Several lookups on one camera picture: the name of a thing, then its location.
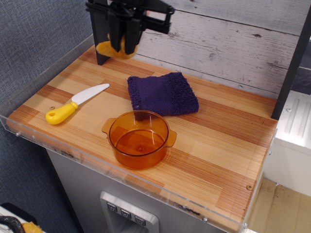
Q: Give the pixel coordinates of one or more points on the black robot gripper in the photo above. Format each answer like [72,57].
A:
[124,12]

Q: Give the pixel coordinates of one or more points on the yellow plush cheese toy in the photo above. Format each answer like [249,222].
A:
[106,49]

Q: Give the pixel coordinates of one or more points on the purple folded cloth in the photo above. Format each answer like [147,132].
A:
[167,95]

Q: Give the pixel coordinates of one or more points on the orange transparent plastic pot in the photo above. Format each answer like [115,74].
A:
[140,139]

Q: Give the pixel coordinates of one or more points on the clear acrylic table guard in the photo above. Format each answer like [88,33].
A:
[212,169]

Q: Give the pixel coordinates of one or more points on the grey toy fridge cabinet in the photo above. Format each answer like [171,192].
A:
[83,187]

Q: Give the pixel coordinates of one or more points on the silver dispenser button panel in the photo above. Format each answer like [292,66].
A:
[124,217]

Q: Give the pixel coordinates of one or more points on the white grey side appliance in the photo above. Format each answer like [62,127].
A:
[288,162]

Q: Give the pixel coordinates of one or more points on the black yellow object bottom left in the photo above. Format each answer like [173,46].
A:
[15,220]

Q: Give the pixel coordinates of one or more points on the black left frame post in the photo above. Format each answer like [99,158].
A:
[98,15]

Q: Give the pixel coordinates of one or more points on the black frame post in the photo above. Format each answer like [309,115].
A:
[293,67]
[98,15]

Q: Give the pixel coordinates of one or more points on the yellow handled white toy knife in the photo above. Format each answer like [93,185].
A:
[57,116]

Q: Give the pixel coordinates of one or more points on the black right frame post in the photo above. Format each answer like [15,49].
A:
[293,67]

